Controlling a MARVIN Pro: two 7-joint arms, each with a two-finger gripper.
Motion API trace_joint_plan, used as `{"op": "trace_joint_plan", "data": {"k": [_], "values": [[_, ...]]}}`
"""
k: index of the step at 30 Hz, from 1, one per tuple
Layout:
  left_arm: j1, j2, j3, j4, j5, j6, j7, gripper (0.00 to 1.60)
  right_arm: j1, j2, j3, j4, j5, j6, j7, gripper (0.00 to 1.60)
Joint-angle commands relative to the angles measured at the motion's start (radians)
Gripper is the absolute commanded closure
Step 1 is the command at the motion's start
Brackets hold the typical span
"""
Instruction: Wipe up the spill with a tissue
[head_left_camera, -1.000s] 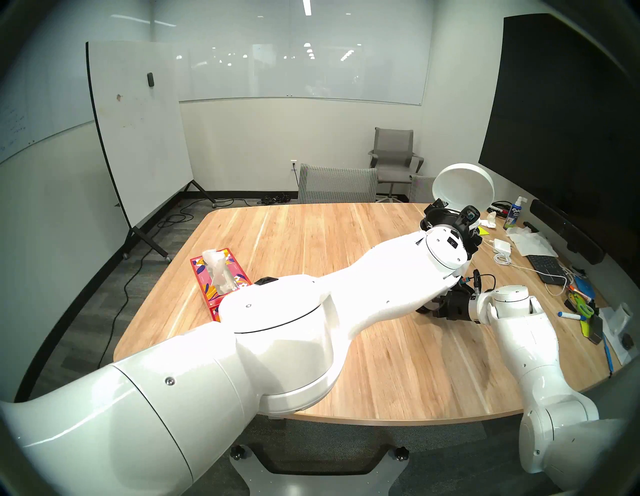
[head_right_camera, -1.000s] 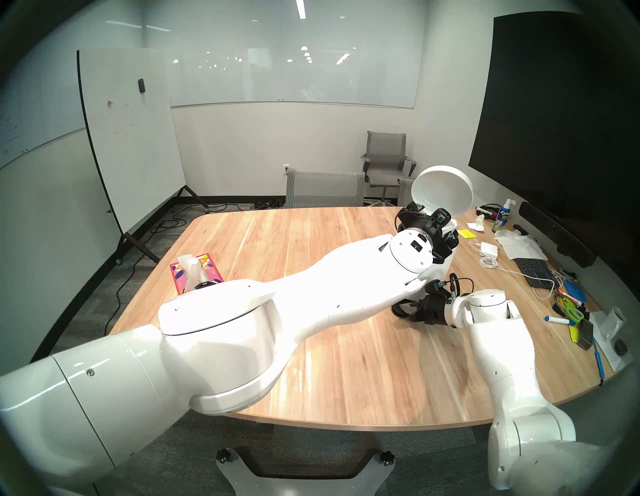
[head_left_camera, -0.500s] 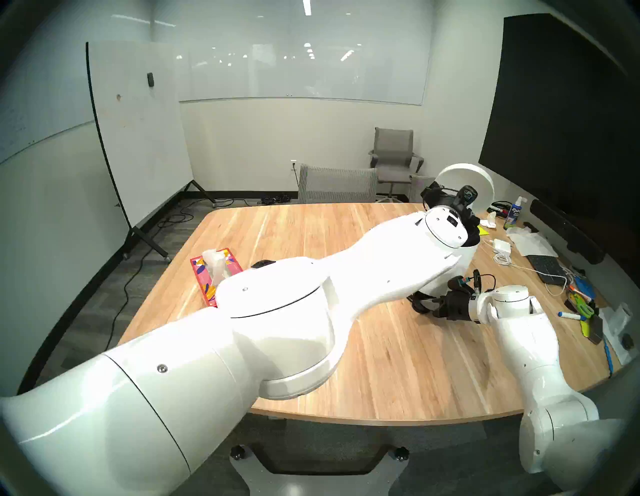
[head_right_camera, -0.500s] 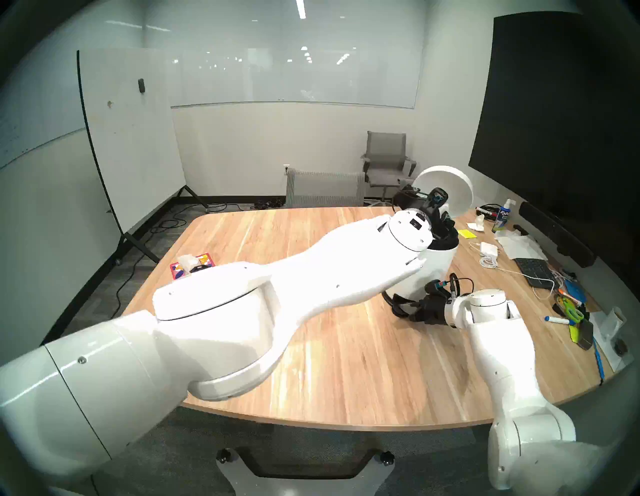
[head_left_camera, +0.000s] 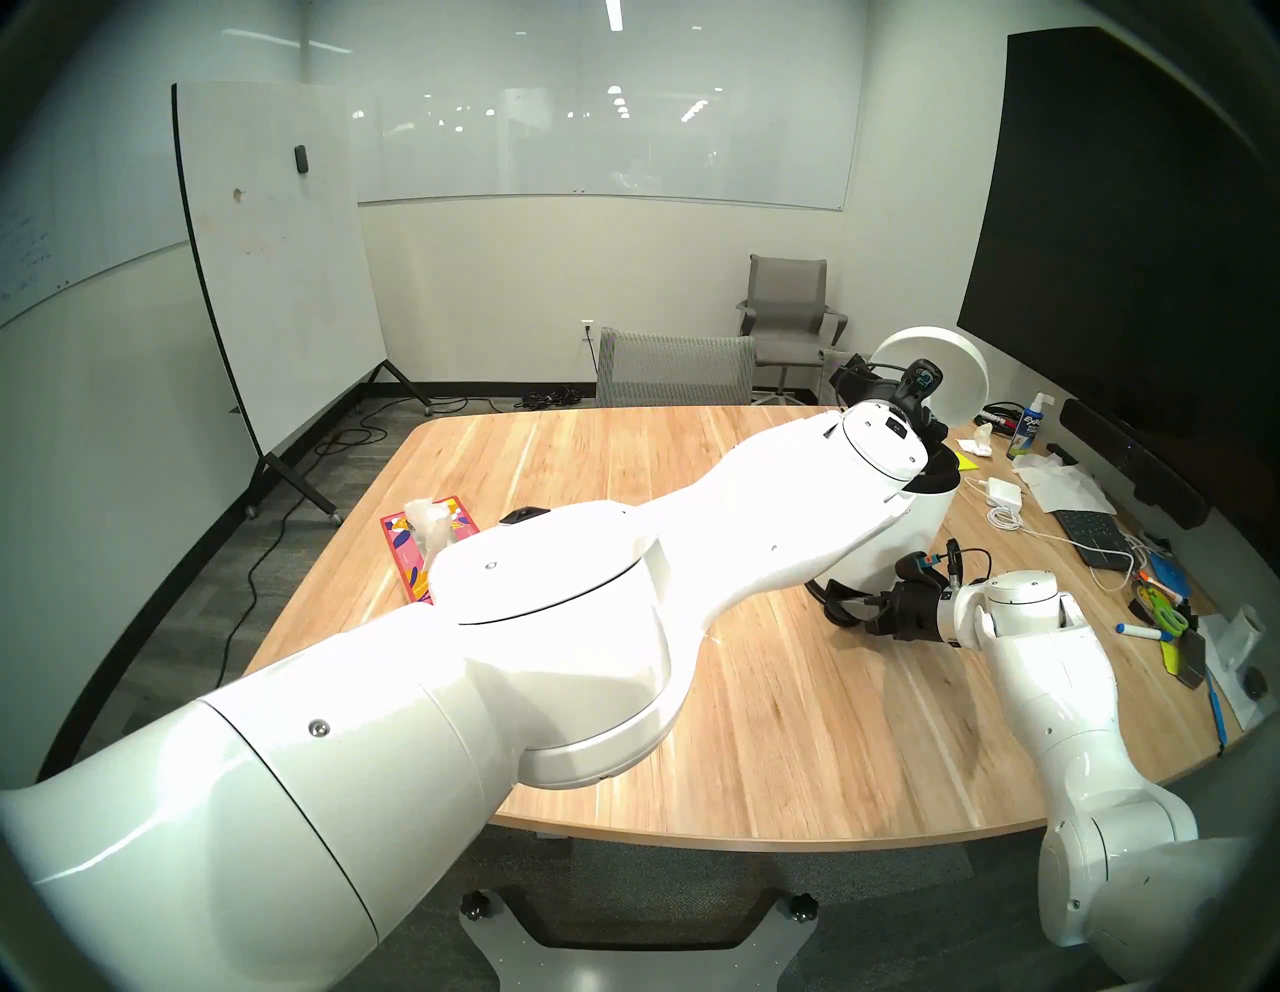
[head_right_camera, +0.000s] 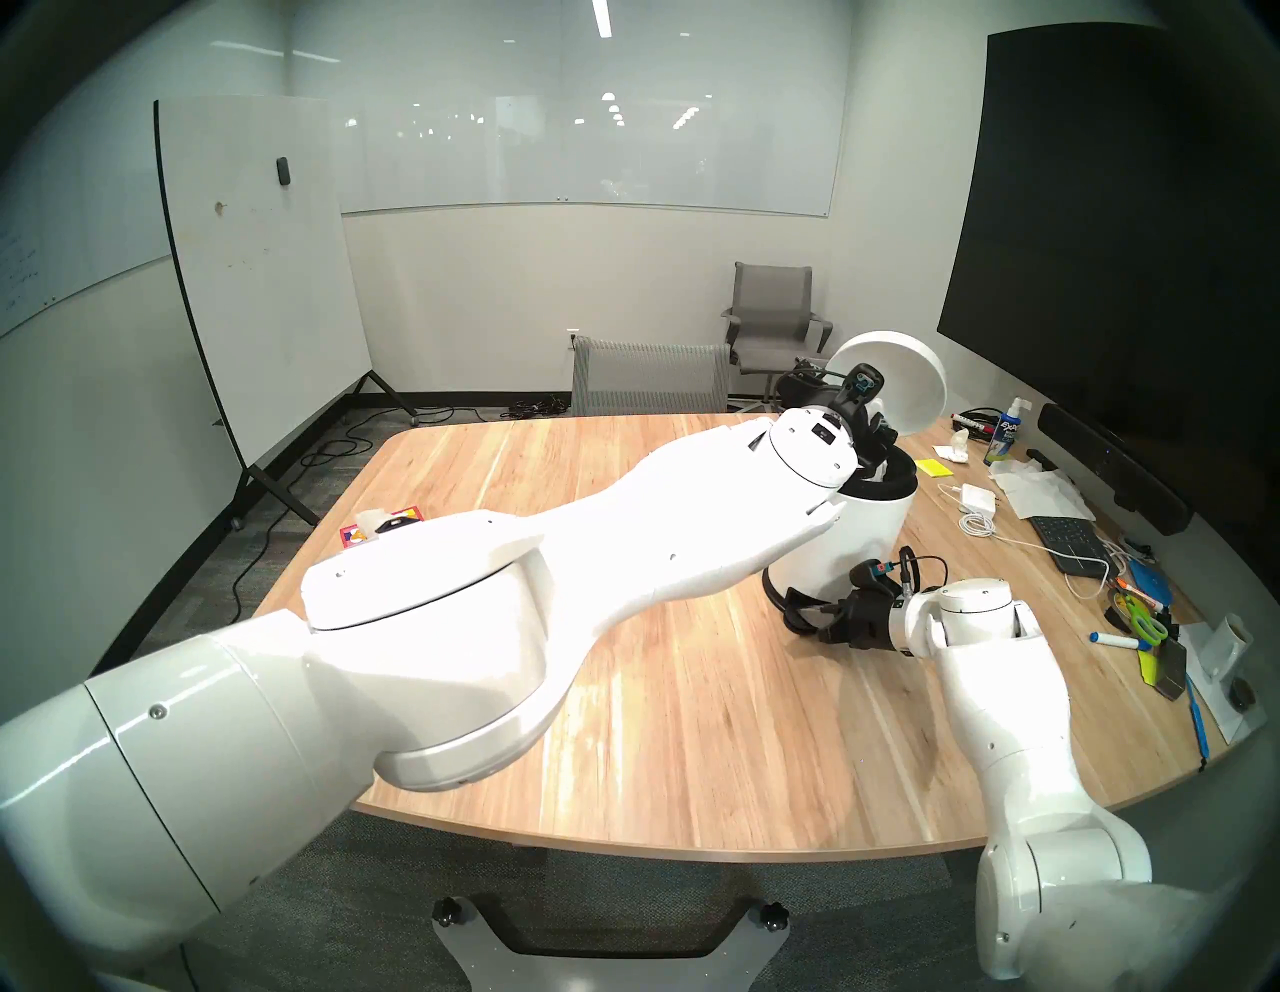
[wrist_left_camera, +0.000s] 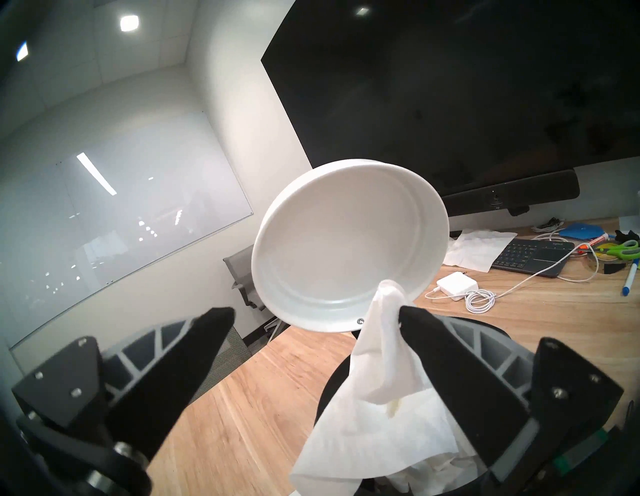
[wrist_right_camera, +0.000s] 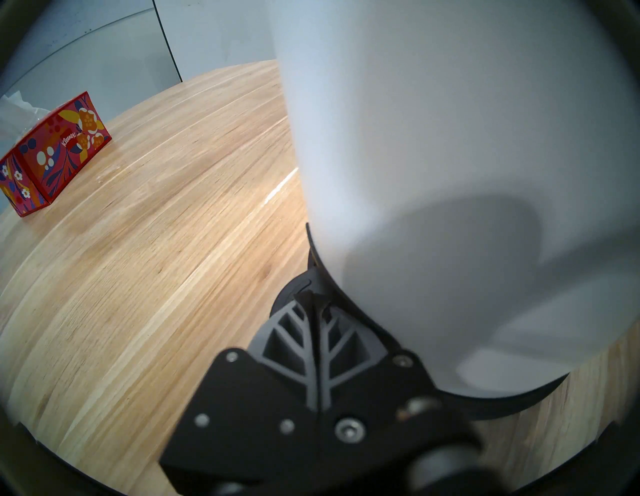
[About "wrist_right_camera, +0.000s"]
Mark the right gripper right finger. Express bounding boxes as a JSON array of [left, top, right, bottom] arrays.
[[312, 299, 477, 467]]

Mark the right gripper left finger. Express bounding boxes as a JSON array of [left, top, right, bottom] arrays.
[[159, 292, 321, 490]]

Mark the red floral tissue box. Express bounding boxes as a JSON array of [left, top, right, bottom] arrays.
[[0, 91, 112, 218]]

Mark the white tissue in box slot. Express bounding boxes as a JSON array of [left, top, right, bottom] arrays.
[[0, 91, 51, 147]]

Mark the white pedal trash bin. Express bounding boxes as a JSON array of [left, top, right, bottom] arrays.
[[267, 0, 640, 422]]

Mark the rolling whiteboard with black stand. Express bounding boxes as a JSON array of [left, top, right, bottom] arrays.
[[151, 0, 279, 84]]

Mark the side wall glass board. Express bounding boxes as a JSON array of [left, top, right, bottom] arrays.
[[0, 0, 162, 93]]

